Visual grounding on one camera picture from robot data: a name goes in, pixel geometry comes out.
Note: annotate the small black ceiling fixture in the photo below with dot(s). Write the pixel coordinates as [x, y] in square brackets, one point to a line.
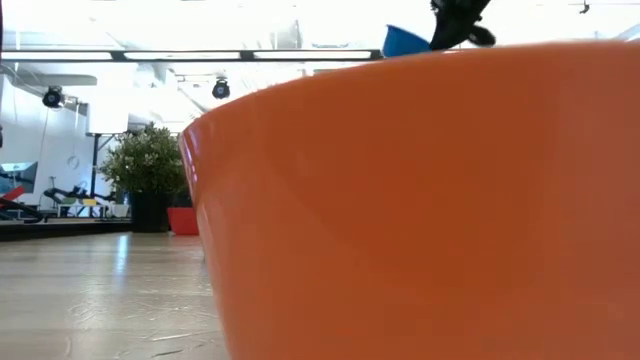
[584, 7]

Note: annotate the blue plastic mini bowl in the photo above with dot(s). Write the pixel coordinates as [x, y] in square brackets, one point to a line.
[402, 42]

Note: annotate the black exercise machine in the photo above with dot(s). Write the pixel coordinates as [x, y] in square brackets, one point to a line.
[65, 192]

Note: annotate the red bench pad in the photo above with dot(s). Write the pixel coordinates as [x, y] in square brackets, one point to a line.
[12, 196]

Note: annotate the black ceiling spotlight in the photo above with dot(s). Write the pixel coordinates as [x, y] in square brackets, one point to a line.
[220, 90]
[53, 97]

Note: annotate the black aluminium table frame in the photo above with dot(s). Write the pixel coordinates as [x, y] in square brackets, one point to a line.
[60, 230]

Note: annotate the white low table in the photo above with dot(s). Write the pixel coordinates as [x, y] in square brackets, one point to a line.
[120, 210]

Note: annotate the small green potted plant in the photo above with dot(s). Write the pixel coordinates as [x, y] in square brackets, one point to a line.
[145, 165]

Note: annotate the orange plastic mini bowl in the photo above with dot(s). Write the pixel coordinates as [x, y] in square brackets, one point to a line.
[425, 200]

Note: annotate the white sign on black post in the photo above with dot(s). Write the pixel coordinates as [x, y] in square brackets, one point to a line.
[94, 170]

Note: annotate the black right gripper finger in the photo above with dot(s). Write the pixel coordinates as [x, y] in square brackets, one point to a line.
[455, 22]

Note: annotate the red plastic mini bowl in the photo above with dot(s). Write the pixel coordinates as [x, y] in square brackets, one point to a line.
[182, 222]

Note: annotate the ceiling light track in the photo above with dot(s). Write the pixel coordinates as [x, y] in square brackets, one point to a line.
[245, 55]

